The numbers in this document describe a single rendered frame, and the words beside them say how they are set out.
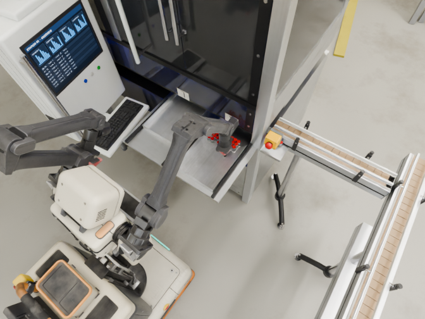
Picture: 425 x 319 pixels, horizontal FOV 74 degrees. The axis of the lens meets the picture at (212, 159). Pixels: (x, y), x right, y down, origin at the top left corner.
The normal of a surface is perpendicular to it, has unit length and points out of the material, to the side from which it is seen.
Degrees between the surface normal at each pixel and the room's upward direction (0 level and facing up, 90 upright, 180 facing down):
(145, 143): 0
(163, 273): 0
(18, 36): 90
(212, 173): 0
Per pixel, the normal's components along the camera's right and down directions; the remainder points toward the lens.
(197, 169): -0.03, -0.50
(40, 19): 0.89, 0.38
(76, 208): -0.46, 0.18
